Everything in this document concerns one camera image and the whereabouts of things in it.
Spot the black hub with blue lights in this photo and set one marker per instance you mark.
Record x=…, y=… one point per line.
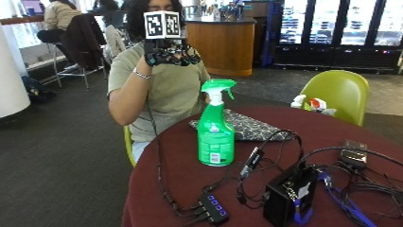
x=215, y=208

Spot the the person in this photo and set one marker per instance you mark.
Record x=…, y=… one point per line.
x=176, y=91

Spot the white column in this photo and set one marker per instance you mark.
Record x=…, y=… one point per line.
x=11, y=72

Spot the small black device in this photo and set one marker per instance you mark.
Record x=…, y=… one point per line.
x=353, y=154

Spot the dark jacket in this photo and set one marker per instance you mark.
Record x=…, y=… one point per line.
x=82, y=41

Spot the black white patterned pouch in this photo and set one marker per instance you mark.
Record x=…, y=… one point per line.
x=252, y=129

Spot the yellow green seat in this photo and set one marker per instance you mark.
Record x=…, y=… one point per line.
x=130, y=146

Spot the beige garment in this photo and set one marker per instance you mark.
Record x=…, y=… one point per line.
x=114, y=41

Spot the green spray bottle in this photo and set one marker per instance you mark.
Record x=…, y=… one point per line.
x=216, y=135

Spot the group of bottles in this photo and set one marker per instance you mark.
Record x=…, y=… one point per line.
x=226, y=8

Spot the metal bar stool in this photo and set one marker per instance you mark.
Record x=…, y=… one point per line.
x=77, y=71

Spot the lime green shell chair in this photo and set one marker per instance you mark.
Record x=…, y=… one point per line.
x=340, y=93

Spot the white marker cube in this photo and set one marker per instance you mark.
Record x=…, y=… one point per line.
x=163, y=24

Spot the black electronics box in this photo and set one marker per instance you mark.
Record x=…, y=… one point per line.
x=289, y=197

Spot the black glass-door refrigerator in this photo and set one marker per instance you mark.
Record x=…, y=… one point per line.
x=340, y=31

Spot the white red spray bottle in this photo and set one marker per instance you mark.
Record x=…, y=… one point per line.
x=316, y=104

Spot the black adapter dongle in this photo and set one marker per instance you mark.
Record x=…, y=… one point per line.
x=252, y=162

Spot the round wooden counter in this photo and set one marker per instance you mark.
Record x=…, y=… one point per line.
x=223, y=47

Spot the dark backpack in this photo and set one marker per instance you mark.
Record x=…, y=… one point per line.
x=37, y=90

